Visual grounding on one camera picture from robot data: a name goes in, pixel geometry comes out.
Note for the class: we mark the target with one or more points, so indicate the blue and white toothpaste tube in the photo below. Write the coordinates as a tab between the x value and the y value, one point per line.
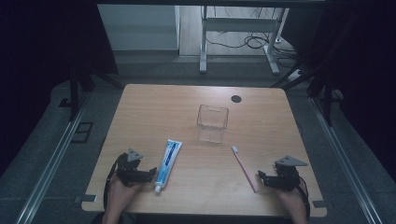
167	163

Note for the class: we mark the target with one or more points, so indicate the white power strip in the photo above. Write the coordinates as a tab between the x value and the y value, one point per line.
295	75

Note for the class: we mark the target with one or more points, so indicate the grey tape piece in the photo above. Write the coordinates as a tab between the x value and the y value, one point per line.
86	198
319	204

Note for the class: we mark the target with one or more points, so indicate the black tape patch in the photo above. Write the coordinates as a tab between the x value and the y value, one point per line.
64	103

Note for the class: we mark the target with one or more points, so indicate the person's right hand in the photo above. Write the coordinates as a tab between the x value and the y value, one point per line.
292	202

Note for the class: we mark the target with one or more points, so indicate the aluminium floor rail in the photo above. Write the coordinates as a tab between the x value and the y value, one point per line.
345	161
46	174

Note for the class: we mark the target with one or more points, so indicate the clear plastic square cup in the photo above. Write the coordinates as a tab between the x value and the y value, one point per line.
212	124

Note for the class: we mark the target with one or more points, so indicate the white desk frame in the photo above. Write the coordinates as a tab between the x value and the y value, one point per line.
204	37

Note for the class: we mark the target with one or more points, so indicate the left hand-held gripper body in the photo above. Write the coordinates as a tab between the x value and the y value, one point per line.
129	171

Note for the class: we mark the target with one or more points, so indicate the pink toothbrush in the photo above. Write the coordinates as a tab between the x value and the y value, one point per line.
246	171

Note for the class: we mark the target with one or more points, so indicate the black metal stand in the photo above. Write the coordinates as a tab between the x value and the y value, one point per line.
327	99
74	93

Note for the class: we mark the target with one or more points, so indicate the person's left hand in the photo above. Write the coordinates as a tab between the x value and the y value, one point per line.
120	194

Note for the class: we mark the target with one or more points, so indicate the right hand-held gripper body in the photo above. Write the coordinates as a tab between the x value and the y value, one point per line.
285	177

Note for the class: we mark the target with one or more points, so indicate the black round table grommet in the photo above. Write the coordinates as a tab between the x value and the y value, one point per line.
236	99

